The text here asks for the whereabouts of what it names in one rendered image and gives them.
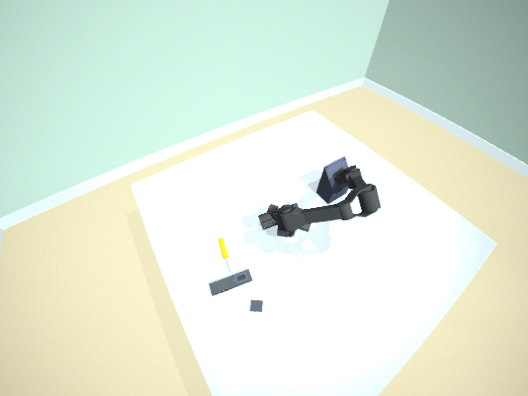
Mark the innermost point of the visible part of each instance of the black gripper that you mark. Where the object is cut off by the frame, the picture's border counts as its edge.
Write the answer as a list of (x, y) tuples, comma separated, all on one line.
[(305, 228)]

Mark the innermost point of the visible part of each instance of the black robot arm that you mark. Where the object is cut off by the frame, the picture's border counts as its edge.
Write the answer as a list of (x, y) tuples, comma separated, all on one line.
[(289, 218)]

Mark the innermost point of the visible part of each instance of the yellow-handled screwdriver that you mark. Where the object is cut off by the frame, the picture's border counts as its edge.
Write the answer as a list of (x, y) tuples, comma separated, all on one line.
[(223, 251)]

